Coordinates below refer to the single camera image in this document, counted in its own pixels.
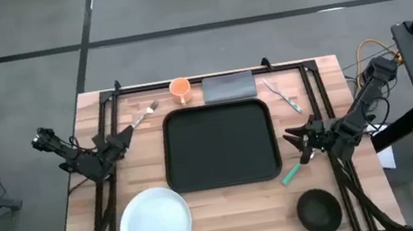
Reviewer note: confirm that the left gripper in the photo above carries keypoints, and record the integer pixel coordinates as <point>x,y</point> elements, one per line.
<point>113,148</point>

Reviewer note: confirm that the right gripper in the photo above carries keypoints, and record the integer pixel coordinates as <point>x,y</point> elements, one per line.
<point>322,135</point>

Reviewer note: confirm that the black round bowl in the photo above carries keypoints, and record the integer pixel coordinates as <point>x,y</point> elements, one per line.
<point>319,211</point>

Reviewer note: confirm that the orange mug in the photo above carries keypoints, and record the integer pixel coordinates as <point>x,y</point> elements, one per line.
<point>180,88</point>

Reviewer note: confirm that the grey napkin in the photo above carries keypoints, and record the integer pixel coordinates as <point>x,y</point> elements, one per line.
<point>229,87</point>

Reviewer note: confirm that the white round plate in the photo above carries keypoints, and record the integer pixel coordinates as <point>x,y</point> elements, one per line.
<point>155,225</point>

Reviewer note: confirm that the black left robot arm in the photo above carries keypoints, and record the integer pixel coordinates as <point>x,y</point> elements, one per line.
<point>50,143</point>

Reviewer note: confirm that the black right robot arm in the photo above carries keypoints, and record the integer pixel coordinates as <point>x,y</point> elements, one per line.
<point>360,102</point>

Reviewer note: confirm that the black rectangular tray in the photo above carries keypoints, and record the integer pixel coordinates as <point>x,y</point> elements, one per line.
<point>219,146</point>

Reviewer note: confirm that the white paper sheet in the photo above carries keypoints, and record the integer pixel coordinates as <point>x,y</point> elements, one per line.
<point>387,158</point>

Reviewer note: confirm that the black desk leg bar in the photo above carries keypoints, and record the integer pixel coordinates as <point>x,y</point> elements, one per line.
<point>397,130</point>

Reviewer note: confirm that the black aluminium table frame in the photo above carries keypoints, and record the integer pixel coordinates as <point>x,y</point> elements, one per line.
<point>145,88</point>

